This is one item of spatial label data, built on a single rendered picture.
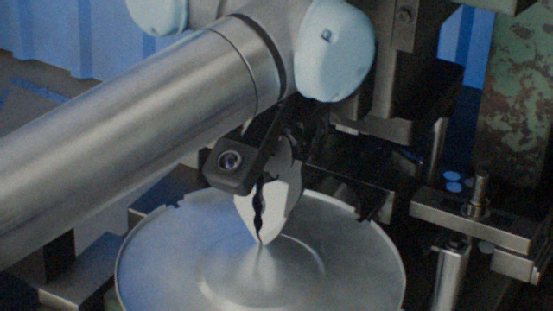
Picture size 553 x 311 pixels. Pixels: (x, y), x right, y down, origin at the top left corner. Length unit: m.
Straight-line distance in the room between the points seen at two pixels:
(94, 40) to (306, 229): 1.92
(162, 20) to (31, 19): 2.26
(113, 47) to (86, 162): 2.27
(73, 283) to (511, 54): 0.60
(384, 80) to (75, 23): 1.93
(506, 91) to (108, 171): 0.76
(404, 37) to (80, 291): 0.50
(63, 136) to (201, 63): 0.11
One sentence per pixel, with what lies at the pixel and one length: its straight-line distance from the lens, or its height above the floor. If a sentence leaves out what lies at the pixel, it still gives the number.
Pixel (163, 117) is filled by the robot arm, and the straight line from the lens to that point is 0.72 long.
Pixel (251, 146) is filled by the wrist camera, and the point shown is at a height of 0.94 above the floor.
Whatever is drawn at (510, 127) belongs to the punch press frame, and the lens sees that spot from 1.40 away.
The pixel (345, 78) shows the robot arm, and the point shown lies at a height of 1.09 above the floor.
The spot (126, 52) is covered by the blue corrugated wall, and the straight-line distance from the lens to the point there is 2.95.
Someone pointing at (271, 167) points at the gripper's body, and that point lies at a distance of 1.04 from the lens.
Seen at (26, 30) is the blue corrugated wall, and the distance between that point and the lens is 3.13.
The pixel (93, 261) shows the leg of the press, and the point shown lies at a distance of 1.34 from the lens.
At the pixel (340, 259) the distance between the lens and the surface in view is 1.11.
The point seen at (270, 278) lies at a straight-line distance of 1.07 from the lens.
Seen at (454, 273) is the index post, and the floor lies 0.77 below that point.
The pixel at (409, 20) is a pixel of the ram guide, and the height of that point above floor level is 1.03.
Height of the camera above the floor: 1.46
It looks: 32 degrees down
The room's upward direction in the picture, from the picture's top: 4 degrees clockwise
